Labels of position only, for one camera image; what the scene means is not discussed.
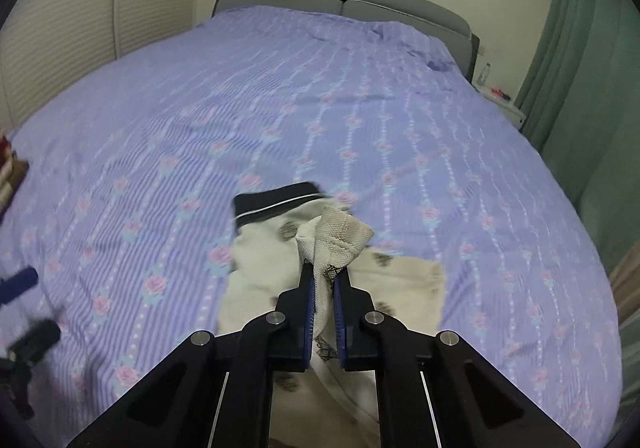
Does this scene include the white bear print polo shirt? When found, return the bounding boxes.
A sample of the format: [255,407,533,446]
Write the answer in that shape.
[218,182,447,447]

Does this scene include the grey upholstered headboard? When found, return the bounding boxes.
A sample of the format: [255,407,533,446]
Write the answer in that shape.
[212,0,480,81]

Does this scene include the red item on nightstand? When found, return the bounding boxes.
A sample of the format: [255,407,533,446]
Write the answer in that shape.
[490,88,512,101]

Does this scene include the dark red folded garment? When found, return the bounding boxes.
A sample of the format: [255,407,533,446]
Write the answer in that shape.
[0,131,13,164]

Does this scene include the white bedside table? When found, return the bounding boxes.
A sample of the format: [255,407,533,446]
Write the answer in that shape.
[473,83,526,131]

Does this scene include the white louvered wardrobe doors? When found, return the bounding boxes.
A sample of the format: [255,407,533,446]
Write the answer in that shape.
[1,0,195,130]

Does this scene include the green curtain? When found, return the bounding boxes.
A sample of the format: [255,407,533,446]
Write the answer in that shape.
[516,0,639,272]

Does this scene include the clear plastic bottle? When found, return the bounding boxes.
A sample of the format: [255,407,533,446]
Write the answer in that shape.
[477,63,491,86]

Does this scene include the purple floral bed cover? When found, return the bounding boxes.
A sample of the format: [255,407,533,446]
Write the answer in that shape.
[1,6,622,447]

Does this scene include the beige sheer curtain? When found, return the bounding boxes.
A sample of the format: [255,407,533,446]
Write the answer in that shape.
[610,241,639,411]

